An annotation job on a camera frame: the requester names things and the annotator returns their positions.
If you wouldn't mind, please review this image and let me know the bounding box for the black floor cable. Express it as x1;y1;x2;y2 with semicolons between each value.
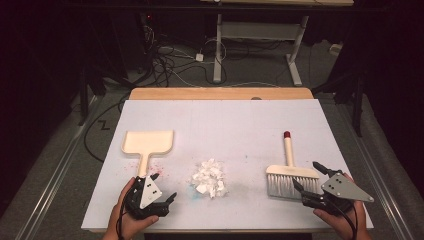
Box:
83;94;132;164

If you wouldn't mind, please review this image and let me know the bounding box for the person's left hand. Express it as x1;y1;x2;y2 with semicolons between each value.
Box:
105;177;161;240

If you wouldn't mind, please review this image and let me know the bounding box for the tangle of floor cables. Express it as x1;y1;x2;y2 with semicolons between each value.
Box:
141;24;229;88

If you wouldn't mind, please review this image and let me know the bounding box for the white metal desk frame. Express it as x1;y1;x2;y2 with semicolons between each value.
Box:
199;0;355;87

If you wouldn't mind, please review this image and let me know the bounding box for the pile of white paper scraps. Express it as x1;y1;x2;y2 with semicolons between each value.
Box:
190;158;229;200

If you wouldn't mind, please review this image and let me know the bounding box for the cream plastic dustpan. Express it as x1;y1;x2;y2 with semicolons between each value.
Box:
120;129;175;178

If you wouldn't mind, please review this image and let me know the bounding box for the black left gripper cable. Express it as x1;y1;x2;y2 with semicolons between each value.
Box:
115;196;127;240

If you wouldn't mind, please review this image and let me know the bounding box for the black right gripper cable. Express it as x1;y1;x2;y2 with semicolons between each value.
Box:
333;199;360;240

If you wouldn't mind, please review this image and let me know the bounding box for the cream brush with red cap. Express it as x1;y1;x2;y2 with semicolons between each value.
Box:
265;130;321;202

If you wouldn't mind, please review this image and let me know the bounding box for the wooden table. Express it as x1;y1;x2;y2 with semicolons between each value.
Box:
128;87;315;101

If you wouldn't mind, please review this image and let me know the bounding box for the person's right hand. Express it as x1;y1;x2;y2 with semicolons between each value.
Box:
313;200;368;240

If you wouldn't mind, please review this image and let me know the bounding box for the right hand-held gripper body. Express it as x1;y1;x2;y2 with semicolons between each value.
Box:
301;172;375;216

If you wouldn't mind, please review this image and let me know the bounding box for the white table cover sheet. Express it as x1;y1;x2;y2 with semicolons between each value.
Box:
80;98;374;232

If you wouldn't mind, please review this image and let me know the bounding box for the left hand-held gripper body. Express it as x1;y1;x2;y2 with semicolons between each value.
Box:
125;175;171;220

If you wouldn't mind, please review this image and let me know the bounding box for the metal floor rail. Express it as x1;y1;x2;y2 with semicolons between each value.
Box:
334;101;416;240
14;95;105;240

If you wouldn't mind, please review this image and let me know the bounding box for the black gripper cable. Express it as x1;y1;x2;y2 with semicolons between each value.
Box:
115;196;127;240
333;199;360;240

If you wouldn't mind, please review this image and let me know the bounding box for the black metal stand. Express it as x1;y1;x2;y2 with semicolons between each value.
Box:
77;64;108;127
312;71;365;138

